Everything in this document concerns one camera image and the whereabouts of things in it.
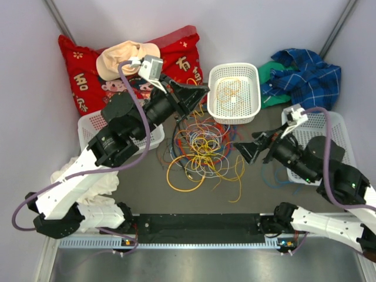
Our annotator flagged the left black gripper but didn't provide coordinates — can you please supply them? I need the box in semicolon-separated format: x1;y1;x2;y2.
131;74;210;142

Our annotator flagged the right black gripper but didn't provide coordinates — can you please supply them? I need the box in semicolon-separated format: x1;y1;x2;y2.
231;120;315;183

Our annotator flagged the thin orange cable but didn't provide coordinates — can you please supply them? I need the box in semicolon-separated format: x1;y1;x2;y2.
216;76;243;112

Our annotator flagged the yellow thin cable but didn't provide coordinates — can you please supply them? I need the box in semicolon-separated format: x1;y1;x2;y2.
187;76;246;203

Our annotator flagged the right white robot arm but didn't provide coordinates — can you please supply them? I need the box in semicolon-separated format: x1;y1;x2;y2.
234;128;375;261

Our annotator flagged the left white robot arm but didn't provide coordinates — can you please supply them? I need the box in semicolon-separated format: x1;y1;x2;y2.
28;75;210;239

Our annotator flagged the red printed pillow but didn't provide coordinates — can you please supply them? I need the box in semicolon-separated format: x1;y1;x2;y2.
58;25;203;116

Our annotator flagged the centre white perforated basket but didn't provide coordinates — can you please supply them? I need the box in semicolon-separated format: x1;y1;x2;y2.
207;63;261;125

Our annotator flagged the white perforated basket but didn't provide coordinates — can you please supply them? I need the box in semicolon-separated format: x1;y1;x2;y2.
287;112;357;186
207;63;261;125
78;111;165;151

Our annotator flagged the right white perforated basket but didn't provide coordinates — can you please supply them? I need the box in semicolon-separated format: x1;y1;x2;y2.
287;112;357;186

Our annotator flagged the green cloth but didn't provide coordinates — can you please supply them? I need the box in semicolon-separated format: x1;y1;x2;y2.
258;61;295;109

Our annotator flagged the blue plaid shirt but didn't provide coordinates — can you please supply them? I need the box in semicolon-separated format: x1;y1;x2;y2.
262;48;342;110

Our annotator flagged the beige cap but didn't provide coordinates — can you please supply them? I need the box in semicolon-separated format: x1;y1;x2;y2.
96;41;160;81

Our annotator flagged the left white perforated basket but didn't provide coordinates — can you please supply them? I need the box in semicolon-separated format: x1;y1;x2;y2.
78;111;165;151

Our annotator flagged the white crumpled cloth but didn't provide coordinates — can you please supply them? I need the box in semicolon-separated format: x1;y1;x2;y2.
50;156;120;206

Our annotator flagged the light blue loose cable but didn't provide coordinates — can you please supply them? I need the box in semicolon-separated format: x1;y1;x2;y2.
261;164;302;196

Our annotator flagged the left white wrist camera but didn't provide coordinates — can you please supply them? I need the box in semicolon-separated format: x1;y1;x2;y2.
130;55;166;93

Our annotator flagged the white thin cable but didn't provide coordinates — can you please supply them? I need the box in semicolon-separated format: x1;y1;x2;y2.
186;122;227;180

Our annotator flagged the yellow ethernet cable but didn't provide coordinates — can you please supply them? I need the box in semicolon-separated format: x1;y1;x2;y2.
166;155;206;193

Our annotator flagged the black cable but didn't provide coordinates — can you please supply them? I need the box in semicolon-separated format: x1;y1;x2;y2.
157;110;208;177

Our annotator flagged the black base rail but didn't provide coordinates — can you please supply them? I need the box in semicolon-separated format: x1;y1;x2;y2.
135;213;265;244

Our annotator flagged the grey slotted cable duct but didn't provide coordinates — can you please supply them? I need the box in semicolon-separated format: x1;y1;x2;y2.
59;236;293;250

